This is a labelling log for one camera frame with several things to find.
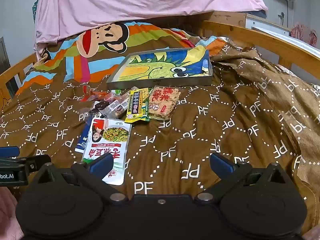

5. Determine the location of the pink cloth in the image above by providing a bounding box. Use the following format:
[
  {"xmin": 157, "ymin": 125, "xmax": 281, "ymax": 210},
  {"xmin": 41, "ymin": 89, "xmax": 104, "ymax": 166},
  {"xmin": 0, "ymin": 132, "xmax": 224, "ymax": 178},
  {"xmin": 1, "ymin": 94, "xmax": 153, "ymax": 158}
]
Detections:
[{"xmin": 0, "ymin": 187, "xmax": 24, "ymax": 240}]

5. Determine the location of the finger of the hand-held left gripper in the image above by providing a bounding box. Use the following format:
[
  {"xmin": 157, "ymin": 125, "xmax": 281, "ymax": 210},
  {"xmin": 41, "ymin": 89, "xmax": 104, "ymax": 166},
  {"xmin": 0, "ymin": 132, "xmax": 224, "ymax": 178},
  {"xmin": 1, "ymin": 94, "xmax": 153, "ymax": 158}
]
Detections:
[
  {"xmin": 0, "ymin": 154, "xmax": 52, "ymax": 173},
  {"xmin": 0, "ymin": 146, "xmax": 20, "ymax": 158}
]

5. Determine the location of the brown cartoon printed blanket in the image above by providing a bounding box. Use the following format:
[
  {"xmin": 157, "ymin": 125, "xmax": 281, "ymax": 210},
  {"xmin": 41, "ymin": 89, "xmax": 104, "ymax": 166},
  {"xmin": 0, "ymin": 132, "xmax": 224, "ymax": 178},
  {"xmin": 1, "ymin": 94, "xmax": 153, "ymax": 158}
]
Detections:
[{"xmin": 0, "ymin": 21, "xmax": 320, "ymax": 240}]

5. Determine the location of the small red snack packet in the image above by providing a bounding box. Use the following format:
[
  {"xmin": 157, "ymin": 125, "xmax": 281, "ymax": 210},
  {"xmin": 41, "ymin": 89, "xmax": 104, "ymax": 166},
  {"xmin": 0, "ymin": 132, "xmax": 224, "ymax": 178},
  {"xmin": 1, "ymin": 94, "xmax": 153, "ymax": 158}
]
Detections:
[{"xmin": 80, "ymin": 85, "xmax": 97, "ymax": 102}]

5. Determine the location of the metal tray with dinosaur print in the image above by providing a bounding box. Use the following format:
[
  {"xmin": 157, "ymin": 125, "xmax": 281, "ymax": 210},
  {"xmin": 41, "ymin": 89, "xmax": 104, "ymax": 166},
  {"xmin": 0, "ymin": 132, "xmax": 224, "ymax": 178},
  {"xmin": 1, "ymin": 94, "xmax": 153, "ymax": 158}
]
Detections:
[{"xmin": 106, "ymin": 47, "xmax": 213, "ymax": 90}]

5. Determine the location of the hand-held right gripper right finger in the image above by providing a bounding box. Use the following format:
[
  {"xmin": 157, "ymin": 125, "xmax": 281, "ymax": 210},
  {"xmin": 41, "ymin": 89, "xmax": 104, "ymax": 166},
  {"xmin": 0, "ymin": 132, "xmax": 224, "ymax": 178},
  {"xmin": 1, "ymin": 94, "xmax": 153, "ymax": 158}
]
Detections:
[{"xmin": 195, "ymin": 152, "xmax": 293, "ymax": 204}]

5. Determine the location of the wooden bed frame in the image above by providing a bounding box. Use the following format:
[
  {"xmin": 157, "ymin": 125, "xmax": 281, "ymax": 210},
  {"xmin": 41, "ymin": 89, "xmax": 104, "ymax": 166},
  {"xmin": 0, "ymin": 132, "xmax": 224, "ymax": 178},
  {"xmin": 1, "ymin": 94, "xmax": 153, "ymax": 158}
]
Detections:
[{"xmin": 0, "ymin": 11, "xmax": 320, "ymax": 100}]

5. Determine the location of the pink bed sheet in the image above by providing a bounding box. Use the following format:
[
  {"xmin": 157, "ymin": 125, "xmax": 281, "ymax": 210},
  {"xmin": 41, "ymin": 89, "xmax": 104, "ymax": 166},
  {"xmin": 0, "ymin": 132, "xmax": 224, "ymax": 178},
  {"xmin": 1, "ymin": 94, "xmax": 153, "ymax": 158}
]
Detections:
[{"xmin": 34, "ymin": 0, "xmax": 268, "ymax": 55}]

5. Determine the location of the yellow green snack packet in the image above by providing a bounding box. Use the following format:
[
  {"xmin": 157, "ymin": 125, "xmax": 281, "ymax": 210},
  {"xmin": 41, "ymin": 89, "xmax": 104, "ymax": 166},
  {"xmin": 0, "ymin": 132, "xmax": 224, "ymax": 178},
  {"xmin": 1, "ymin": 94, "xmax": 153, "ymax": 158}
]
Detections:
[{"xmin": 125, "ymin": 87, "xmax": 150, "ymax": 123}]

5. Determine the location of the red wall decoration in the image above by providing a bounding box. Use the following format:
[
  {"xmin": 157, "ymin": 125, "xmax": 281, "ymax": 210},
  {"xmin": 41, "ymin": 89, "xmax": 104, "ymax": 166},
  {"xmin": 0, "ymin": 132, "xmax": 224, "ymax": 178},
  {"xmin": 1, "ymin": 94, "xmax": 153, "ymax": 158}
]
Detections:
[{"xmin": 291, "ymin": 21, "xmax": 318, "ymax": 47}]

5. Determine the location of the wooden cabinet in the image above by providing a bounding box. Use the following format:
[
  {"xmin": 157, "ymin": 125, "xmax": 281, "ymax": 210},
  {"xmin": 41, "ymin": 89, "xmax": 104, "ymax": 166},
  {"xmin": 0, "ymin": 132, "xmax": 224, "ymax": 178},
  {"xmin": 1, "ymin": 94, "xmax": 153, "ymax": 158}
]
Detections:
[{"xmin": 207, "ymin": 11, "xmax": 247, "ymax": 28}]

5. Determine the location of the orange chicken pouch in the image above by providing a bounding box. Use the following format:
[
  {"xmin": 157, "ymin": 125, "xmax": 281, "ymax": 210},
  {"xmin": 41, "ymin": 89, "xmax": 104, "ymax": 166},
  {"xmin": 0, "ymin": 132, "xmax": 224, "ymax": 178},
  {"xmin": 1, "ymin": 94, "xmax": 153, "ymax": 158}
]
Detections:
[{"xmin": 90, "ymin": 89, "xmax": 123, "ymax": 103}]

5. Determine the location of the clear brown bread packet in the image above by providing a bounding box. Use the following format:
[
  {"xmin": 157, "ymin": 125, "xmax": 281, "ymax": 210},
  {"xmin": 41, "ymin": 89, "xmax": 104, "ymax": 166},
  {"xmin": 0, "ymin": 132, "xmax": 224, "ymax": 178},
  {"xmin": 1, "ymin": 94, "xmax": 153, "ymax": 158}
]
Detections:
[{"xmin": 101, "ymin": 95, "xmax": 130, "ymax": 119}]

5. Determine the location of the white vegetable picture pouch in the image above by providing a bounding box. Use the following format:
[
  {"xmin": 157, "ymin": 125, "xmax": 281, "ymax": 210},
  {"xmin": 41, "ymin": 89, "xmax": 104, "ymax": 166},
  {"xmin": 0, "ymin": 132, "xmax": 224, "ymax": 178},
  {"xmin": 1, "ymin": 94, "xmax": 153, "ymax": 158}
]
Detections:
[{"xmin": 81, "ymin": 117, "xmax": 132, "ymax": 186}]

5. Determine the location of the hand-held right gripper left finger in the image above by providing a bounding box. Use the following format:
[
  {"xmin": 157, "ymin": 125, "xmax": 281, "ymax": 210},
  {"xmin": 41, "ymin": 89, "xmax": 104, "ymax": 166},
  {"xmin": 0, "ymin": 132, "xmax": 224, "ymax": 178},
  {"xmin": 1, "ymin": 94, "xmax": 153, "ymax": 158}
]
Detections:
[{"xmin": 32, "ymin": 152, "xmax": 127, "ymax": 204}]

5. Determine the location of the blue snack packet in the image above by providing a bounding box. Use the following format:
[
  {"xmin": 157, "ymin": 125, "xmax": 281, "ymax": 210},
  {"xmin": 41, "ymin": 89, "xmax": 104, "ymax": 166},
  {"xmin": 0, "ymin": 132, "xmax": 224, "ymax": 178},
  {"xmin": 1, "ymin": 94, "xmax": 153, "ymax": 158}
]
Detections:
[{"xmin": 74, "ymin": 116, "xmax": 100, "ymax": 153}]

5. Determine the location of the dark wall panel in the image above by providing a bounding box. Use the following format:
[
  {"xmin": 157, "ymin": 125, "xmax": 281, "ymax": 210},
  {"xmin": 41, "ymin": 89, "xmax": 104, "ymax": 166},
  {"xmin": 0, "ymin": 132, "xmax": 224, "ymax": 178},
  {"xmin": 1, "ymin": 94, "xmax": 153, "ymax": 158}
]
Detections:
[{"xmin": 0, "ymin": 37, "xmax": 16, "ymax": 98}]

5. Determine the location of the clear rice cracker packet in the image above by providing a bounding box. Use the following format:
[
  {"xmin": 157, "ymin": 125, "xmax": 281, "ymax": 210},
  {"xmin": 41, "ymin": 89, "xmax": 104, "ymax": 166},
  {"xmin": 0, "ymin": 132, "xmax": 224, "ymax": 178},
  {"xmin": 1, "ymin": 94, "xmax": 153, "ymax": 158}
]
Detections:
[{"xmin": 149, "ymin": 86, "xmax": 181, "ymax": 122}]

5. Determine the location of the clear dark snack packet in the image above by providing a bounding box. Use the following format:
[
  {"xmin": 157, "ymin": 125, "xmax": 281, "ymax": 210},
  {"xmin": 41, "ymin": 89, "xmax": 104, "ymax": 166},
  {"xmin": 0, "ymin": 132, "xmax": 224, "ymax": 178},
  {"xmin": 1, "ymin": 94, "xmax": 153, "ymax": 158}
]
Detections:
[{"xmin": 90, "ymin": 101, "xmax": 110, "ymax": 114}]

